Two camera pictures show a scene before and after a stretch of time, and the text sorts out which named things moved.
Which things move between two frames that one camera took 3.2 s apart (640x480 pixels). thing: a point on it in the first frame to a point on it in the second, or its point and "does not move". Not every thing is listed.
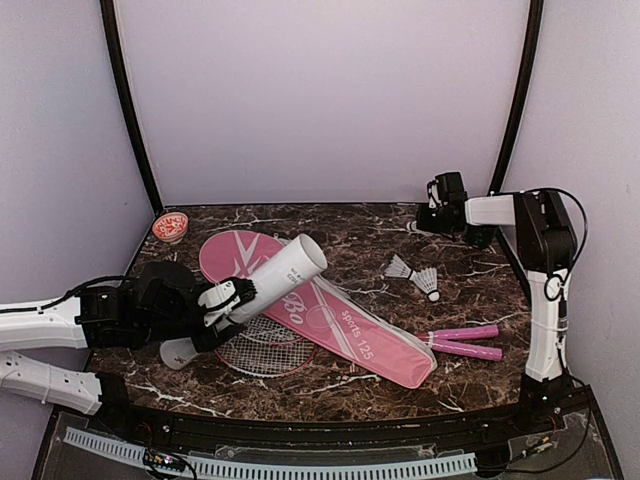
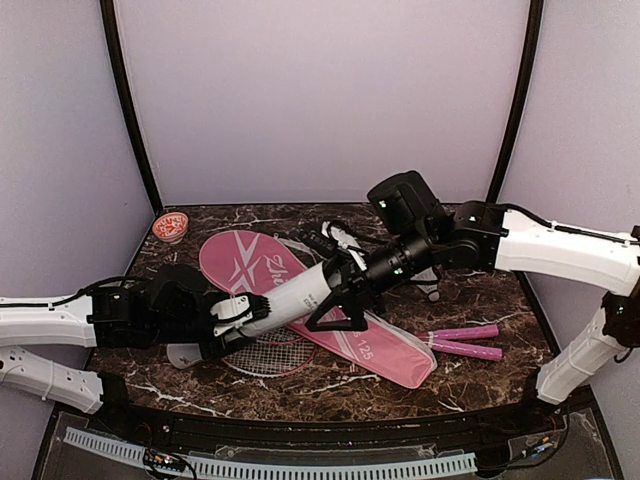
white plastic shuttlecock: (427, 280) does not move
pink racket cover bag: (327, 311) does not move
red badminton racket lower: (260, 359) does not move
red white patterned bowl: (170, 227) does not move
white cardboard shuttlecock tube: (300, 261) to (291, 301)
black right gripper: (422, 222) to (351, 280)
